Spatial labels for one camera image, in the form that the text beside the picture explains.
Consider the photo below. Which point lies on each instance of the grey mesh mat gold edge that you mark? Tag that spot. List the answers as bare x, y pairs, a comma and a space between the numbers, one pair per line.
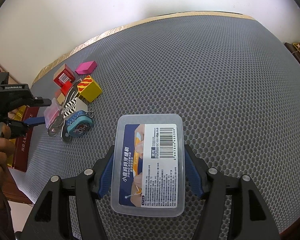
190, 80

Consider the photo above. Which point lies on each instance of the yellow box with red stripes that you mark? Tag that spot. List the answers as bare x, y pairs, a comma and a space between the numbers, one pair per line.
90, 92

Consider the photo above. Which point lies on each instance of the small gold cube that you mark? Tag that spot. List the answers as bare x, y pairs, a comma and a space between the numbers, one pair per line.
60, 99

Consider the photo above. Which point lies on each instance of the red box with white label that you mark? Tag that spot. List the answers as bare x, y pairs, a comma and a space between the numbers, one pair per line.
65, 77

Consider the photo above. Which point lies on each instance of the person's left hand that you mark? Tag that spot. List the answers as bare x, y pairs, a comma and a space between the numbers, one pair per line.
1, 160

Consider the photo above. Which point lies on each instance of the dark wooden furniture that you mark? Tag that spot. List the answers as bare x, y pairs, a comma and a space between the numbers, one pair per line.
290, 51

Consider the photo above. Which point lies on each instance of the clear pink plastic case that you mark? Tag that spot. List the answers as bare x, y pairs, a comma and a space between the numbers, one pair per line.
51, 113

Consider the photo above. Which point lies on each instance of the plain red block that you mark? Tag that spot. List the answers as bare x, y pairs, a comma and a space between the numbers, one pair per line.
65, 88

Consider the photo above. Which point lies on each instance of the clear plastic box blue label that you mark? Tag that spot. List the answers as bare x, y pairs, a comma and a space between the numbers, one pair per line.
150, 160

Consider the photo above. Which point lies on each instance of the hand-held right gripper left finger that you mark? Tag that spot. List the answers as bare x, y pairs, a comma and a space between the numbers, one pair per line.
106, 177

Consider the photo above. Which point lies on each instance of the black white zigzag box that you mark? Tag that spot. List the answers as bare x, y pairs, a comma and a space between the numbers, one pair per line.
71, 107

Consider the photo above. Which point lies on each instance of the maroon gift box gold lining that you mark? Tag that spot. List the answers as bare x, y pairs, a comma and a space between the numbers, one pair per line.
23, 152

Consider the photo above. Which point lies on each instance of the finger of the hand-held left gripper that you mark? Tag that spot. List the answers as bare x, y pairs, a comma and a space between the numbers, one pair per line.
33, 121
42, 102

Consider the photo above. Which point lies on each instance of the silver metal nail clipper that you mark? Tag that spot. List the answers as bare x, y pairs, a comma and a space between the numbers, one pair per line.
53, 131

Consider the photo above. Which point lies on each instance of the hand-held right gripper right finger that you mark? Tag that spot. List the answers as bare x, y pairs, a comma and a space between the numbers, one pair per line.
193, 177

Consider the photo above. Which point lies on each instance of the pink block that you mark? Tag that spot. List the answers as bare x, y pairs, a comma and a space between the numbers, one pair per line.
86, 67

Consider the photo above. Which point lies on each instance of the person's left forearm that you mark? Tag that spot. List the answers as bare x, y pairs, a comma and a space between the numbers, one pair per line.
0, 212

